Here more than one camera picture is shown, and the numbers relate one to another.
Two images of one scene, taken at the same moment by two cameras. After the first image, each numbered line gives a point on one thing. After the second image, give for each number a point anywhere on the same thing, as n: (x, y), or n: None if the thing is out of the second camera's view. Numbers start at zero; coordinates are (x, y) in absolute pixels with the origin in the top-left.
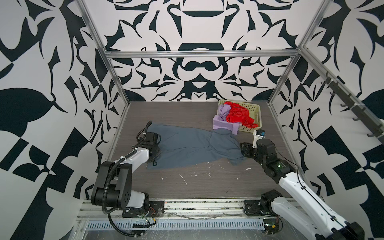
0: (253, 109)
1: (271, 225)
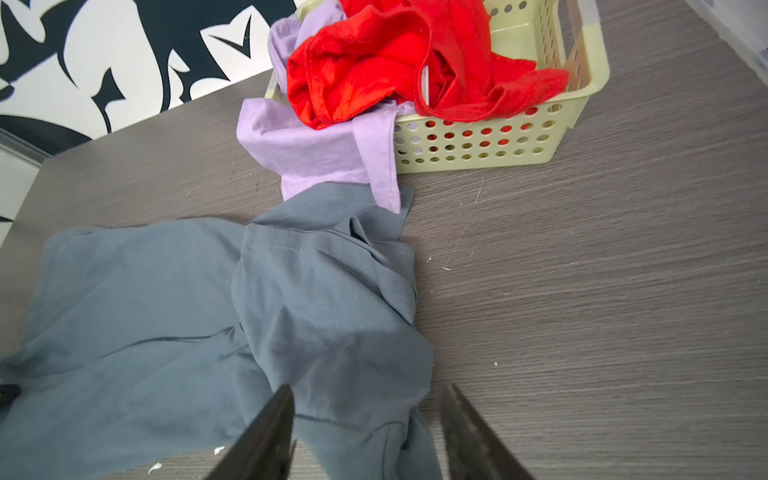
0: (567, 35)
1: None
